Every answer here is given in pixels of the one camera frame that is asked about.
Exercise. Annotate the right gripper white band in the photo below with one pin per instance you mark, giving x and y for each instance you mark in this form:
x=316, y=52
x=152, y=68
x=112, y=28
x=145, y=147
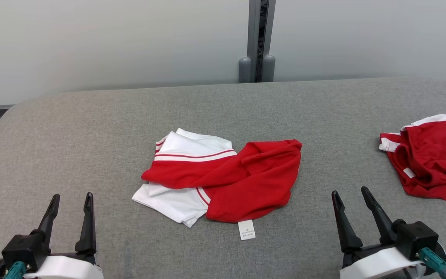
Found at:
x=374, y=263

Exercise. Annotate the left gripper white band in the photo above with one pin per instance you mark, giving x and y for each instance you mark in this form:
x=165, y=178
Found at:
x=68, y=269

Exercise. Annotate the red white basketball jersey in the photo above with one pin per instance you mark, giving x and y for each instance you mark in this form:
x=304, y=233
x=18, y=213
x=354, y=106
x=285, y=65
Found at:
x=246, y=182

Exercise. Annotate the grey fabric sofa cushion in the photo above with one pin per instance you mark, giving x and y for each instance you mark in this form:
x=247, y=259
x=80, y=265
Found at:
x=91, y=135

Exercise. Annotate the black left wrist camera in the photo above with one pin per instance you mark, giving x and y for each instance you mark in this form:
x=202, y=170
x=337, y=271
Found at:
x=23, y=248

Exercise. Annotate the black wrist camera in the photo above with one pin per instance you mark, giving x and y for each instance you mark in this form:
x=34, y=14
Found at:
x=23, y=248
x=416, y=238

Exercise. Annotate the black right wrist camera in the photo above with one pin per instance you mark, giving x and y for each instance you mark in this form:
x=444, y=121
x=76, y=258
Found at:
x=416, y=238

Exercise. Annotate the teal left camera connector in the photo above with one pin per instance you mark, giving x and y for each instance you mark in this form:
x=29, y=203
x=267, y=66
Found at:
x=16, y=270

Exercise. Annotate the teal camera connector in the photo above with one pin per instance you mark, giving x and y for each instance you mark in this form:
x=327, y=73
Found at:
x=436, y=265
x=16, y=270

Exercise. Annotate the teal right camera connector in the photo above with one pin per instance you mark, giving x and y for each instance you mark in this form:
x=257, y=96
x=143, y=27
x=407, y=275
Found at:
x=436, y=265

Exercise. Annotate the grey cylinder post foot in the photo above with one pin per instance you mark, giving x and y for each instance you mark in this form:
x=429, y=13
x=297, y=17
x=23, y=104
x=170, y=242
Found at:
x=245, y=71
x=269, y=69

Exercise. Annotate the grey metal partition post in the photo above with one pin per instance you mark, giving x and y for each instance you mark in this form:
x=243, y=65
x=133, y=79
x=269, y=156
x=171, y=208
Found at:
x=252, y=31

